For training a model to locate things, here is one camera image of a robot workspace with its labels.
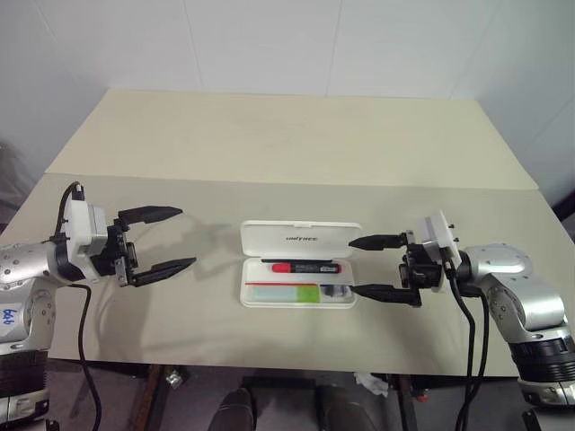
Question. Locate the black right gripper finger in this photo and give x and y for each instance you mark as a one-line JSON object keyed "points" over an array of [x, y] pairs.
{"points": [[377, 242], [386, 294]]}

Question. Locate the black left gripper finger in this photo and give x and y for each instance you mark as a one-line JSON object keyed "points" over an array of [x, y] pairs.
{"points": [[166, 270], [150, 214]]}

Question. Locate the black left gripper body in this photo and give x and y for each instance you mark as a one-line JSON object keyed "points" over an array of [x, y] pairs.
{"points": [[114, 251]]}

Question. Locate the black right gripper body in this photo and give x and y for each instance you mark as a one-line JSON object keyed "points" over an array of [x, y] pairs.
{"points": [[422, 269]]}

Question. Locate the black marker with red cap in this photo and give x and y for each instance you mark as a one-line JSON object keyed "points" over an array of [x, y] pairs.
{"points": [[310, 268]]}

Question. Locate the light blue and green eraser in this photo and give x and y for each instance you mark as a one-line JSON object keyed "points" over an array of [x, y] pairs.
{"points": [[283, 295]]}

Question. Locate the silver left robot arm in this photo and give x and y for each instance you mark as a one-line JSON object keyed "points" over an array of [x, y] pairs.
{"points": [[27, 278]]}

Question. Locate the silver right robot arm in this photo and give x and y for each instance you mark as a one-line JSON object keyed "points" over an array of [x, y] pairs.
{"points": [[516, 287]]}

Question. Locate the white plastic pencil case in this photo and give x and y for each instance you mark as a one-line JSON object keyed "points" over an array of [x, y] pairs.
{"points": [[296, 238]]}

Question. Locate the white crumpled paper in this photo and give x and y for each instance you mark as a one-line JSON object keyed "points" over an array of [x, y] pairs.
{"points": [[372, 384]]}

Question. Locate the silver metal table fitting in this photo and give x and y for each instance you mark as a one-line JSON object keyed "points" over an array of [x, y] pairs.
{"points": [[174, 378]]}

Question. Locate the dark metal table leg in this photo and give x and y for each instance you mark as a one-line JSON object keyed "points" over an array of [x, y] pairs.
{"points": [[155, 399], [406, 404]]}

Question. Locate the black table crossbar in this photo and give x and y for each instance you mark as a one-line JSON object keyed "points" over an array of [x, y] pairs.
{"points": [[278, 383]]}

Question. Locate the dark rounded shape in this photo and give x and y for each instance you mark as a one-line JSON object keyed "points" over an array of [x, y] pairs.
{"points": [[236, 410]]}

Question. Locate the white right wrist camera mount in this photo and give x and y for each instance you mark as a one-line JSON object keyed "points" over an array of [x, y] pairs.
{"points": [[438, 233]]}

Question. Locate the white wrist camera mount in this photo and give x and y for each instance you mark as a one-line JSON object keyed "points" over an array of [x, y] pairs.
{"points": [[438, 233], [83, 224]]}

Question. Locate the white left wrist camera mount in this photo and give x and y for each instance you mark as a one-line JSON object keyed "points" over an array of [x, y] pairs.
{"points": [[83, 224]]}

